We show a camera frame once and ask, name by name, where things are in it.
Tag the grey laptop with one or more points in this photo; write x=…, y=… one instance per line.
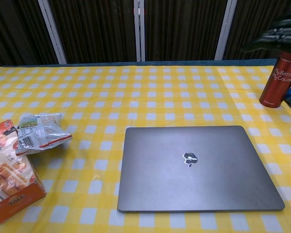
x=196, y=174

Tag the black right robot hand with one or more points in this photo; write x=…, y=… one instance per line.
x=279, y=36

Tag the red metal bottle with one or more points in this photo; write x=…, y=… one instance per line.
x=276, y=82

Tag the orange snack box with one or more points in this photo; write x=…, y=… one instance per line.
x=9, y=174

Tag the white frame post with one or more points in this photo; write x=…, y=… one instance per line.
x=52, y=29
x=139, y=24
x=226, y=24

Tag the yellow white checkered tablecloth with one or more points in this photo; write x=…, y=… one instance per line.
x=87, y=97

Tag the crumpled silver snack bag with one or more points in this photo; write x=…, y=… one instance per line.
x=37, y=134

